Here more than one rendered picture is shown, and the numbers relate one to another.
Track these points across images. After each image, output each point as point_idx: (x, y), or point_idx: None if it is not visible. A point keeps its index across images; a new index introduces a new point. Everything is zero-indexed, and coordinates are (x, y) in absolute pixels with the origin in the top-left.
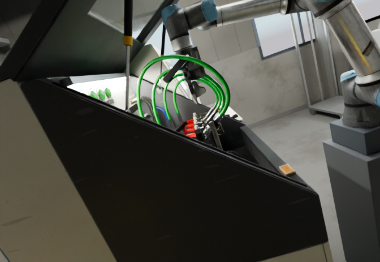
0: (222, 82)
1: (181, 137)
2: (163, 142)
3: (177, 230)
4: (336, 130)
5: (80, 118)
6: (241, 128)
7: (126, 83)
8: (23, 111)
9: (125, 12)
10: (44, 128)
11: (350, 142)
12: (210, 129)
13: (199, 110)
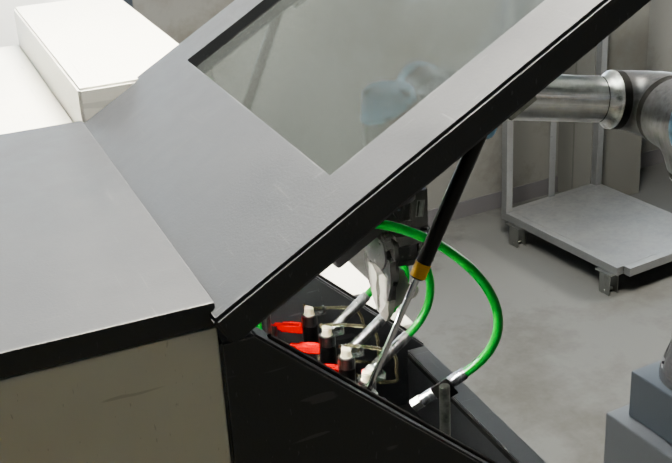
0: (494, 308)
1: (460, 448)
2: (432, 459)
3: None
4: (643, 392)
5: (307, 410)
6: (415, 355)
7: (391, 342)
8: (206, 393)
9: (439, 230)
10: (232, 427)
11: (670, 426)
12: (431, 399)
13: (312, 291)
